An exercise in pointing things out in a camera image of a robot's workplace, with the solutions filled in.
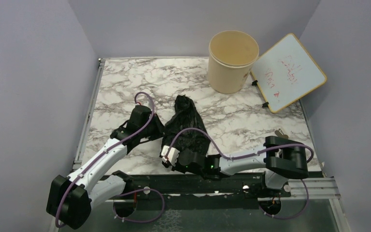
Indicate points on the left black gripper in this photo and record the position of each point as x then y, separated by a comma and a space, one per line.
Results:
160, 126

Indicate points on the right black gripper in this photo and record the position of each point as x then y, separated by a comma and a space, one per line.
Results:
177, 166

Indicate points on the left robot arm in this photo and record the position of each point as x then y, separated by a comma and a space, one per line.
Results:
72, 198

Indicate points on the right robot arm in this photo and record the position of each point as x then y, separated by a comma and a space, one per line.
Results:
283, 159

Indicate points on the beige round trash bin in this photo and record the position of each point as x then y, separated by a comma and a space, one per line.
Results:
232, 54

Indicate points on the small grey metal piece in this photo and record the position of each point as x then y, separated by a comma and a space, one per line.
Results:
280, 133

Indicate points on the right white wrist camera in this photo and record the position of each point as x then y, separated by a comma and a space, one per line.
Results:
169, 156

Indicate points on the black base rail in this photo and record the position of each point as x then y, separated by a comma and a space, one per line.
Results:
192, 192

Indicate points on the white board with wooden frame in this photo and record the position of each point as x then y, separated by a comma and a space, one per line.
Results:
285, 73

